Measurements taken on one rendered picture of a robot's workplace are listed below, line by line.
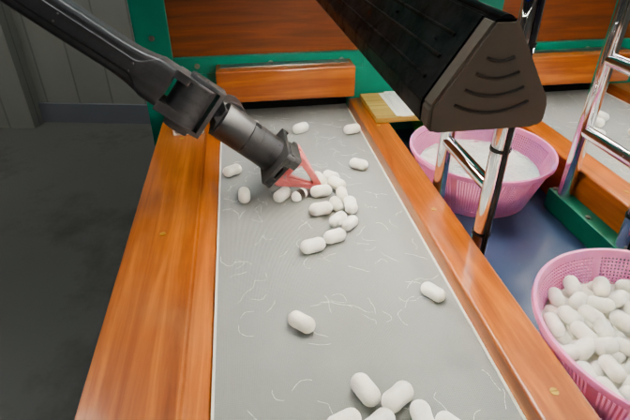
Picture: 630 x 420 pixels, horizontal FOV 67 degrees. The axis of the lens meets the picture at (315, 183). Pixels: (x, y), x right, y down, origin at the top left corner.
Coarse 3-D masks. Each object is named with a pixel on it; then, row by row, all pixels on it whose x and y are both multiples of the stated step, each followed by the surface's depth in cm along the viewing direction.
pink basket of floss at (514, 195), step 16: (416, 144) 94; (528, 144) 94; (544, 144) 90; (416, 160) 89; (544, 160) 89; (432, 176) 85; (464, 176) 79; (544, 176) 79; (448, 192) 84; (464, 192) 82; (480, 192) 80; (512, 192) 80; (528, 192) 82; (464, 208) 85; (512, 208) 84
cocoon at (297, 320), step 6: (294, 312) 55; (300, 312) 55; (288, 318) 55; (294, 318) 54; (300, 318) 54; (306, 318) 54; (294, 324) 54; (300, 324) 54; (306, 324) 53; (312, 324) 54; (300, 330) 54; (306, 330) 53; (312, 330) 54
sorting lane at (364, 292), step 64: (320, 128) 103; (256, 192) 80; (384, 192) 80; (256, 256) 66; (320, 256) 66; (384, 256) 66; (256, 320) 56; (320, 320) 56; (384, 320) 56; (448, 320) 56; (256, 384) 49; (320, 384) 49; (384, 384) 49; (448, 384) 49
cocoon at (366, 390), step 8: (352, 376) 48; (360, 376) 47; (352, 384) 47; (360, 384) 46; (368, 384) 46; (360, 392) 46; (368, 392) 46; (376, 392) 46; (368, 400) 45; (376, 400) 46
